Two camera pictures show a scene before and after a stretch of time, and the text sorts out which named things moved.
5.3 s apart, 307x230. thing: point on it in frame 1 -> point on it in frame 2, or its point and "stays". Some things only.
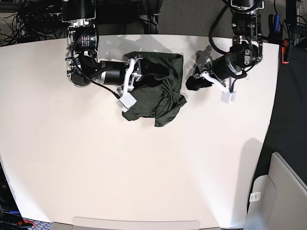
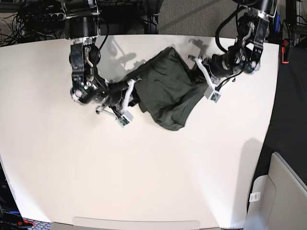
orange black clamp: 285,52 stays
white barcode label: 254,196 stays
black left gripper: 113,73 -> 116,92
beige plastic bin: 283,203 stays
